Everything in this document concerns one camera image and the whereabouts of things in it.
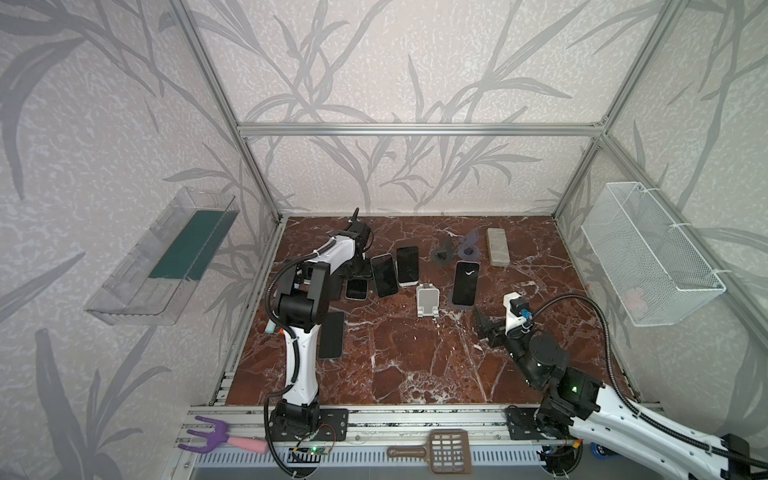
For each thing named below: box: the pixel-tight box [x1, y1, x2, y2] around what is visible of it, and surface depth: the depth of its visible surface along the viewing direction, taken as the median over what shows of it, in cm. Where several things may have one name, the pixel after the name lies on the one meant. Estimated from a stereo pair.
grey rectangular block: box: [487, 228, 510, 267], surface depth 110 cm
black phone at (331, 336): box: [318, 312, 344, 359], surface depth 90 cm
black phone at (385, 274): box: [370, 253, 398, 298], surface depth 95 cm
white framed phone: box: [345, 278, 368, 301], surface depth 100 cm
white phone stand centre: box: [416, 282, 440, 318], surface depth 93 cm
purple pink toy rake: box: [178, 416, 269, 454], surface depth 72 cm
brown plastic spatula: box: [386, 429, 472, 474], surface depth 71 cm
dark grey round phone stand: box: [457, 229, 481, 261], surface depth 110 cm
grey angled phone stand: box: [431, 236, 454, 266], surface depth 110 cm
